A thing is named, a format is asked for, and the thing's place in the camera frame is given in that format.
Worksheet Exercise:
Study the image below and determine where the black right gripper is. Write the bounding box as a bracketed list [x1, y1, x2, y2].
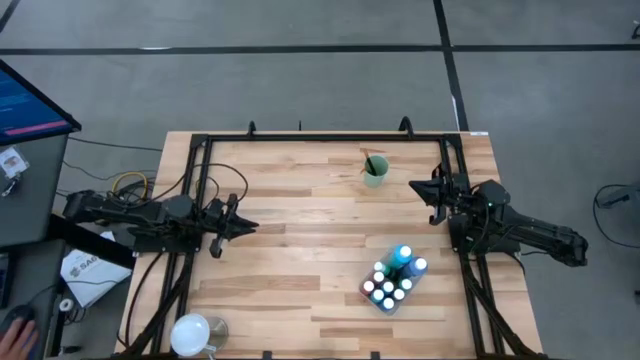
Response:
[408, 163, 471, 227]

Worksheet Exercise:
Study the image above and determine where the white round bowl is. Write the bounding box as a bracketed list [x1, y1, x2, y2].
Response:
[168, 312, 211, 358]

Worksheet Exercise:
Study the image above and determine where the black computer mouse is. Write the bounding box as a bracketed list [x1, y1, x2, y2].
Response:
[0, 303, 37, 334]

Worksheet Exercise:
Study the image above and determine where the black floor cable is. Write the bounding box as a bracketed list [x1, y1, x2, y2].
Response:
[592, 183, 640, 251]

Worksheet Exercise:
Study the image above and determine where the black bar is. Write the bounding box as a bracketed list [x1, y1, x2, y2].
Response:
[45, 213, 137, 270]

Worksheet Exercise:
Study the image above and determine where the grey stand foot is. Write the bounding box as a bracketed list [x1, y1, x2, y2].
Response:
[597, 179, 640, 210]

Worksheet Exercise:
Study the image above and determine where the tall teal paint bottle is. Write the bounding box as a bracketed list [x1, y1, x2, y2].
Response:
[388, 243, 414, 271]

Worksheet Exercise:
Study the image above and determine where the white badge card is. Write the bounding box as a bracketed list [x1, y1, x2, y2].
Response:
[0, 145, 30, 180]

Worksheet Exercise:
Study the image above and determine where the computer monitor blue screen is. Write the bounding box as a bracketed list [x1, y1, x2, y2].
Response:
[0, 58, 83, 148]

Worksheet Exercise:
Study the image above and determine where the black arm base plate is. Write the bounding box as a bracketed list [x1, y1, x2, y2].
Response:
[127, 227, 201, 254]
[446, 214, 522, 255]

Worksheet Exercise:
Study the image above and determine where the pale green cup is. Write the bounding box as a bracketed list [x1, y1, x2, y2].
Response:
[362, 152, 390, 190]

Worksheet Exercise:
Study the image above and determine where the white paper sheet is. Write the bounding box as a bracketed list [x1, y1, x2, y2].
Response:
[59, 248, 133, 309]

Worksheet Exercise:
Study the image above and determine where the grey desk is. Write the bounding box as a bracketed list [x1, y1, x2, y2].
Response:
[0, 133, 69, 249]

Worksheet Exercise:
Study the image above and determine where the person's hand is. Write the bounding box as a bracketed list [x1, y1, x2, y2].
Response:
[0, 317, 40, 360]

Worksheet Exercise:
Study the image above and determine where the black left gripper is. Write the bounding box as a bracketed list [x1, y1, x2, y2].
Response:
[202, 193, 260, 260]

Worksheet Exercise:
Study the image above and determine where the tall purple paint bottle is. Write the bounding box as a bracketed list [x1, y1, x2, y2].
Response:
[402, 256, 430, 281]

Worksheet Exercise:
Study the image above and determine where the black aluminium table frame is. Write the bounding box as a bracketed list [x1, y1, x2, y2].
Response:
[117, 132, 546, 360]

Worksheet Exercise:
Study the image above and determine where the clear plastic bin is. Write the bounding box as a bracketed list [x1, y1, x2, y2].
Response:
[357, 243, 431, 316]

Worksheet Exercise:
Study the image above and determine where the clear glass jar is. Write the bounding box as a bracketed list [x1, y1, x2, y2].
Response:
[202, 315, 230, 351]

